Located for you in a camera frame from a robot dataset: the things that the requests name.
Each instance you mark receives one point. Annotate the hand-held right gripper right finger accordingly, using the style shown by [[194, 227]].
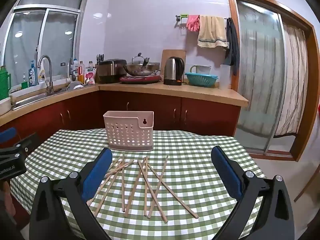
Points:
[[226, 175]]

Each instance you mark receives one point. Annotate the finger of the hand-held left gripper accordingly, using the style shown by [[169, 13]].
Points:
[[27, 143], [7, 134]]

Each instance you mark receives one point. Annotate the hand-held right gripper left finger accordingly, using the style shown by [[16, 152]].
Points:
[[97, 175]]

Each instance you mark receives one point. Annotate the pink perforated utensil holder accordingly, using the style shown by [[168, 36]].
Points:
[[125, 135]]

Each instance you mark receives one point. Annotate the bunch of wooden chopsticks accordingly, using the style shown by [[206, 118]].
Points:
[[146, 180]]

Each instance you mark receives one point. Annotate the white plastic tub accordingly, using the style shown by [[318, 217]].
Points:
[[4, 106]]

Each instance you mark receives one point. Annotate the green checked tablecloth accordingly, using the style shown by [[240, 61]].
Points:
[[187, 160]]

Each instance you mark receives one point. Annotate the stainless steel sink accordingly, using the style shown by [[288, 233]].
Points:
[[32, 101]]

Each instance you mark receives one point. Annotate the green thermos jug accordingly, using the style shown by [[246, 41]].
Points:
[[4, 85]]

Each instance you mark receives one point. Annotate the small green bottle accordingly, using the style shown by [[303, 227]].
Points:
[[24, 83]]

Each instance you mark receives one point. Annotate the blue pump soap bottle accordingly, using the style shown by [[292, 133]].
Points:
[[32, 76]]

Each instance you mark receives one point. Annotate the white spray bottle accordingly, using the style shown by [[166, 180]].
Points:
[[41, 76]]

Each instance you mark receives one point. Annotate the chrome kitchen faucet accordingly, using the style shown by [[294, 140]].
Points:
[[50, 80]]

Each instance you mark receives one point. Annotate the white dishes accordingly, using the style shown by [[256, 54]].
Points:
[[75, 86]]

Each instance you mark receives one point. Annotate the wooden furniture leg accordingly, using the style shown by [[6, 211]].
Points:
[[303, 191]]

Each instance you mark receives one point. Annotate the orange liquid bottle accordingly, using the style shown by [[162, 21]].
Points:
[[81, 73]]

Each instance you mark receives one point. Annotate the white bottle blue cap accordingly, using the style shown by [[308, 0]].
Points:
[[75, 67]]

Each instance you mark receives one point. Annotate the pink and white pouch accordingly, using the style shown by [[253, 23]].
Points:
[[90, 76]]

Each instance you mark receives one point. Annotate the translucent plastic container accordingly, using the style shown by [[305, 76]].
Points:
[[225, 80]]

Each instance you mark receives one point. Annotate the teal plastic colander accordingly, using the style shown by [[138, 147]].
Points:
[[200, 80]]

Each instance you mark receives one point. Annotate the wooden knife block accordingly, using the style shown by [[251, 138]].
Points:
[[97, 73]]

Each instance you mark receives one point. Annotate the beige kitchen countertop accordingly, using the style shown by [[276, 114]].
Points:
[[175, 90]]

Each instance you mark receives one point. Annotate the clear bottle green label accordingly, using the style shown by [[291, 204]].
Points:
[[90, 65]]

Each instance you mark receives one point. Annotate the frosted glass sliding door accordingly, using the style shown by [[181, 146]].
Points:
[[260, 80]]

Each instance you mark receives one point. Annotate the dark rice cooker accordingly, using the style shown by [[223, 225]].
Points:
[[110, 72]]

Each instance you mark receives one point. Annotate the red induction cooker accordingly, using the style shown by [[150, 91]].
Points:
[[140, 80]]

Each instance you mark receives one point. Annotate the aluminium sliding window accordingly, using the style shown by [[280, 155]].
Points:
[[60, 42]]

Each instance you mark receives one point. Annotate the white and green pitcher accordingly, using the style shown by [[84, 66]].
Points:
[[203, 69]]

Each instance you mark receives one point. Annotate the steel wok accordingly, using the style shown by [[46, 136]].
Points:
[[140, 72]]

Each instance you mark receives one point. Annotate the striped curtain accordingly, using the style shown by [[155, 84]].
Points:
[[292, 80]]

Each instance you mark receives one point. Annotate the steel electric kettle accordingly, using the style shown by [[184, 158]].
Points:
[[172, 70]]

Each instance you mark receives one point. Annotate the glass wok lid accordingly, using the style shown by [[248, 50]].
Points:
[[137, 60]]

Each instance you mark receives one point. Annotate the dark hanging cloth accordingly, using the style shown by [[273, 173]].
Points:
[[232, 45]]

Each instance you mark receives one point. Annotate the wooden cutting board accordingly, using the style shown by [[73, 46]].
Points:
[[166, 55]]

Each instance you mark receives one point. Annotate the beige towel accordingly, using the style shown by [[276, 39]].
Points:
[[211, 32]]

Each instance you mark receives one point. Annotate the pink rubber gloves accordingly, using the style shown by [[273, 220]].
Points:
[[192, 23]]

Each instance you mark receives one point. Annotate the green plastic clip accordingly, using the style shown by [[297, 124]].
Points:
[[184, 15]]

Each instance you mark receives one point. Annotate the metal towel rail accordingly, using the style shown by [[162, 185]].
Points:
[[178, 18]]

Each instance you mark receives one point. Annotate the wooden door frame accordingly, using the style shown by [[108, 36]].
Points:
[[231, 5]]

